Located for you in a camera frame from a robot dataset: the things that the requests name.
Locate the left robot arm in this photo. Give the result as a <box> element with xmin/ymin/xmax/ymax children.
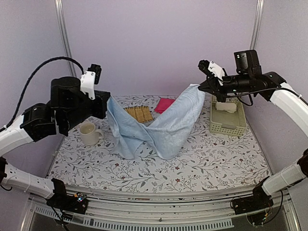
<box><xmin>0</xmin><ymin>75</ymin><xmax>110</xmax><ymax>209</ymax></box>

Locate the left aluminium post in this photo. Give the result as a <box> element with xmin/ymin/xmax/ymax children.
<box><xmin>54</xmin><ymin>0</ymin><xmax>77</xmax><ymax>77</ymax></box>

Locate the pink towel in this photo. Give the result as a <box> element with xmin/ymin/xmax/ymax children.
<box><xmin>154</xmin><ymin>98</ymin><xmax>175</xmax><ymax>114</ymax></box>

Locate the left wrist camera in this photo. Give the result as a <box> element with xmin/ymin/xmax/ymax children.
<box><xmin>80</xmin><ymin>64</ymin><xmax>102</xmax><ymax>100</ymax></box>

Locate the floral tablecloth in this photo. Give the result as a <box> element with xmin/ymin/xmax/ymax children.
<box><xmin>48</xmin><ymin>96</ymin><xmax>271</xmax><ymax>193</ymax></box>

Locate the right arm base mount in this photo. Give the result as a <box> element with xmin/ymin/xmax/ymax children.
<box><xmin>230</xmin><ymin>178</ymin><xmax>274</xmax><ymax>215</ymax></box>

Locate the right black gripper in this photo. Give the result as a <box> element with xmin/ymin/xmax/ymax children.
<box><xmin>197</xmin><ymin>73</ymin><xmax>252</xmax><ymax>103</ymax></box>

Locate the right aluminium post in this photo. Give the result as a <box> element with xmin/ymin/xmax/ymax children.
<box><xmin>249</xmin><ymin>0</ymin><xmax>264</xmax><ymax>50</ymax></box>

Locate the front aluminium rail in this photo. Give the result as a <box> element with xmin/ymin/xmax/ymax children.
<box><xmin>20</xmin><ymin>185</ymin><xmax>301</xmax><ymax>231</ymax></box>

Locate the green plastic basket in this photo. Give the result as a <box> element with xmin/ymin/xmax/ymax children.
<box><xmin>209</xmin><ymin>96</ymin><xmax>247</xmax><ymax>137</ymax></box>

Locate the woven bamboo tray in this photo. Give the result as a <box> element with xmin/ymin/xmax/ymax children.
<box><xmin>124</xmin><ymin>106</ymin><xmax>154</xmax><ymax>123</ymax></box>

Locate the light blue towel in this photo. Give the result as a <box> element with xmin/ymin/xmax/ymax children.
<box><xmin>107</xmin><ymin>84</ymin><xmax>205</xmax><ymax>160</ymax></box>

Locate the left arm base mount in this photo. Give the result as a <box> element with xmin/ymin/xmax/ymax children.
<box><xmin>46</xmin><ymin>178</ymin><xmax>89</xmax><ymax>215</ymax></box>

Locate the cream towel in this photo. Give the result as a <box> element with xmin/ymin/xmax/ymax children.
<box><xmin>215</xmin><ymin>102</ymin><xmax>237</xmax><ymax>113</ymax></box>

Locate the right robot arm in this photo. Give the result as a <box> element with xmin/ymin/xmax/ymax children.
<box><xmin>198</xmin><ymin>50</ymin><xmax>308</xmax><ymax>210</ymax></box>

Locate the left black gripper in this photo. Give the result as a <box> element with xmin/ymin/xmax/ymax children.
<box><xmin>63</xmin><ymin>90</ymin><xmax>110</xmax><ymax>131</ymax></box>

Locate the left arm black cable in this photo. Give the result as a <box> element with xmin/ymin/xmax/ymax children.
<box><xmin>4</xmin><ymin>56</ymin><xmax>85</xmax><ymax>128</ymax></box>

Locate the aluminium post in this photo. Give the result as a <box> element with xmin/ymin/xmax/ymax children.
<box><xmin>249</xmin><ymin>0</ymin><xmax>264</xmax><ymax>50</ymax></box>
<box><xmin>54</xmin><ymin>0</ymin><xmax>77</xmax><ymax>77</ymax></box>

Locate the cream ceramic mug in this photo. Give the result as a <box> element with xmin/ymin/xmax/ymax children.
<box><xmin>79</xmin><ymin>122</ymin><xmax>104</xmax><ymax>146</ymax></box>

